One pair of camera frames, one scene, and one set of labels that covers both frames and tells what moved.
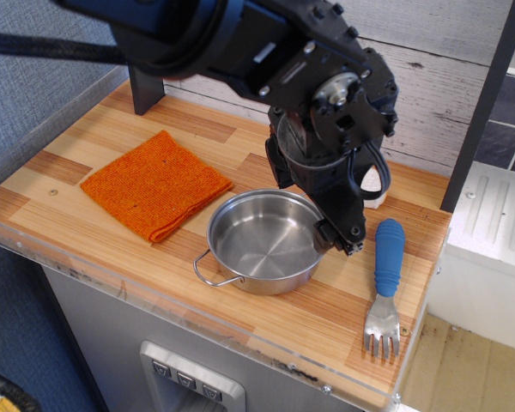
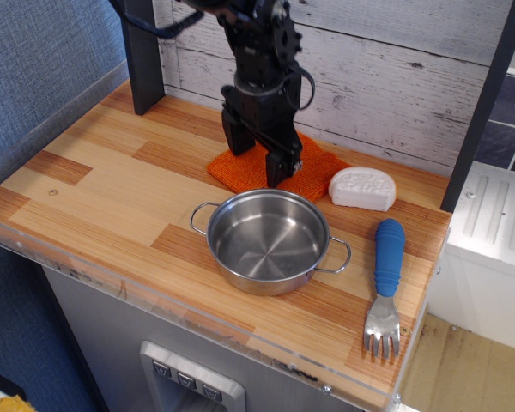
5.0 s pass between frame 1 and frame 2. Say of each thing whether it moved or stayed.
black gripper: moved
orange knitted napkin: moved
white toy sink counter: stayed
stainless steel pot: moved
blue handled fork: stayed
